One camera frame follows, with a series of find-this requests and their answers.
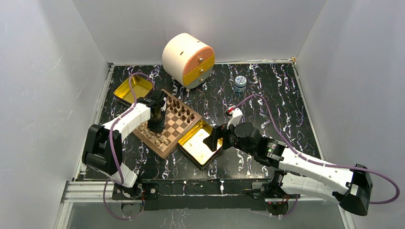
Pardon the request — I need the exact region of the small blue white jar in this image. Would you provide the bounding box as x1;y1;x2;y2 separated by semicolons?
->
234;75;247;93

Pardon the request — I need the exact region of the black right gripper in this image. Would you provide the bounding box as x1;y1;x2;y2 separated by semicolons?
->
202;118;255;156

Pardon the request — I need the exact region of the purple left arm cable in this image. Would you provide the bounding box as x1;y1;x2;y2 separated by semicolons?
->
103;73;156;220

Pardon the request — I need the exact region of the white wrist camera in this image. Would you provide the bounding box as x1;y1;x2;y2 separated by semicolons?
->
227;105;243;129
160;97;167;112

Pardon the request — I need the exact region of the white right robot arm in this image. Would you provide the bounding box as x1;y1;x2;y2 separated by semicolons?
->
203;123;373;216

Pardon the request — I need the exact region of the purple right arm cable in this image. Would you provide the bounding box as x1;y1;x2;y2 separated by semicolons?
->
227;94;401;218

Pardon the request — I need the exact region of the wooden chess board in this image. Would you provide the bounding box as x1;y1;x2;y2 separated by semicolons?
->
133;89;202;159

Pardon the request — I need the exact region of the round pastel drawer cabinet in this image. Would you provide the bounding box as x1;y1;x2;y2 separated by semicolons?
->
162;33;215;89

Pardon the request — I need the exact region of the empty gold tin lid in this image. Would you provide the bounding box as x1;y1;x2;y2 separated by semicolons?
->
178;120;223;169

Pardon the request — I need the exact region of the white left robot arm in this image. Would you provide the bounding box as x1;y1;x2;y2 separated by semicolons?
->
82;90;168;198

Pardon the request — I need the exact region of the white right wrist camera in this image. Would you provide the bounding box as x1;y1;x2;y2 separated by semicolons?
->
227;105;243;129

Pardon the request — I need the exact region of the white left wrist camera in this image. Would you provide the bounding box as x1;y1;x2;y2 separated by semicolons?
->
160;97;167;112

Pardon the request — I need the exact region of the dark chess pieces row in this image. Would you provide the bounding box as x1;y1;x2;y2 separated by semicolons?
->
166;96;197;125

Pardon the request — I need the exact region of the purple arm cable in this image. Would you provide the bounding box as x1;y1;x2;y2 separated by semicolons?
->
103;73;156;220
227;94;401;218

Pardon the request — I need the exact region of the gold tin with white pieces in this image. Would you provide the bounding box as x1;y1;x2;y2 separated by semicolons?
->
113;75;154;106

